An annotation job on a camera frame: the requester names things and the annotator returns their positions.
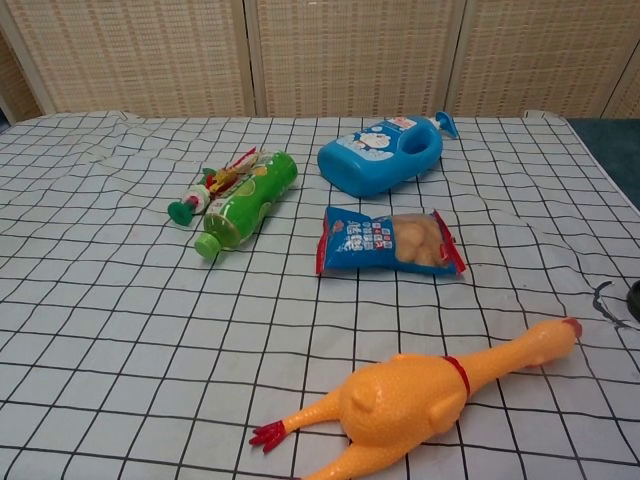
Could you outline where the white black checked tablecloth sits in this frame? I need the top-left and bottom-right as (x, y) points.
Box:
(0, 110), (640, 480)

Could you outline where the green plastic drink bottle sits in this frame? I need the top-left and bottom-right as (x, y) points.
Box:
(193, 150), (300, 259)

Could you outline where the blue cartoon pump bottle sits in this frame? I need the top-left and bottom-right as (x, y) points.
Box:
(317, 110), (460, 198)

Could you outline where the woven beige folding screen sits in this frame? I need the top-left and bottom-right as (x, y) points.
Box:
(0, 0), (640, 124)

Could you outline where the feather shuttlecock with green base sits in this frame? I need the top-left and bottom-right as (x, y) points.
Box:
(167, 146), (267, 231)

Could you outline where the yellow rubber chicken toy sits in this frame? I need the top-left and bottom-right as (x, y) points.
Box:
(249, 316), (584, 480)

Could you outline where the blue snack bag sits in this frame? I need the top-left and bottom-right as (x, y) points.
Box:
(314, 205), (468, 278)

